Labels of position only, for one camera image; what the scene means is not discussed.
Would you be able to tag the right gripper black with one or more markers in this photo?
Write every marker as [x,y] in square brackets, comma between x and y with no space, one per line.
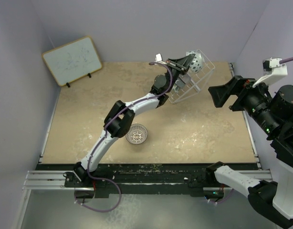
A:
[238,85]

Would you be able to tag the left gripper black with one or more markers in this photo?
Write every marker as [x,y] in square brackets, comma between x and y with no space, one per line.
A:
[180,65]

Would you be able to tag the blue floral pattern bowl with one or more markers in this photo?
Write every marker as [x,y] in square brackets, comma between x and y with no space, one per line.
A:
[197,62]

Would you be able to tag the grey dotted red-rim bowl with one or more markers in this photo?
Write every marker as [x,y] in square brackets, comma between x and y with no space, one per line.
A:
[180,83]

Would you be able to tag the brown wheel pattern bowl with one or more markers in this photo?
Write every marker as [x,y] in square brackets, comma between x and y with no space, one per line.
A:
[137,134]

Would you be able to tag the green leaf pattern bowl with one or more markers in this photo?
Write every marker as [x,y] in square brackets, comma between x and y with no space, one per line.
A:
[175,89]

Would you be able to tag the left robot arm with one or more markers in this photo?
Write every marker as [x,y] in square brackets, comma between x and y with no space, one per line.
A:
[119,119]

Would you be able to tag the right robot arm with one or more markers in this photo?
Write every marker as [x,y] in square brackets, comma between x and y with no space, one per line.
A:
[274,115]

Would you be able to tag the white wire dish rack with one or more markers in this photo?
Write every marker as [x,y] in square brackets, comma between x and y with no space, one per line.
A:
[197,83]

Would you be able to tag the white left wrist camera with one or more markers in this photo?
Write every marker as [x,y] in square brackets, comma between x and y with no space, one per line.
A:
[158,58]

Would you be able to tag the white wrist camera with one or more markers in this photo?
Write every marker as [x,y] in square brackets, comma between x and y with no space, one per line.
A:
[158,58]
[274,70]

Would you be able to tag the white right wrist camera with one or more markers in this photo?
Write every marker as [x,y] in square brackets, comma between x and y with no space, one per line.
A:
[274,70]

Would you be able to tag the small whiteboard yellow frame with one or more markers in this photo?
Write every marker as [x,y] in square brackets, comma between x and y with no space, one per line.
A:
[72,61]

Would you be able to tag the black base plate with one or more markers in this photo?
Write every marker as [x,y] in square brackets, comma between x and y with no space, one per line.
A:
[143,179]

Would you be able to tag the aluminium frame rail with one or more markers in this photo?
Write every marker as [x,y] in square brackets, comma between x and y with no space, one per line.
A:
[45,180]

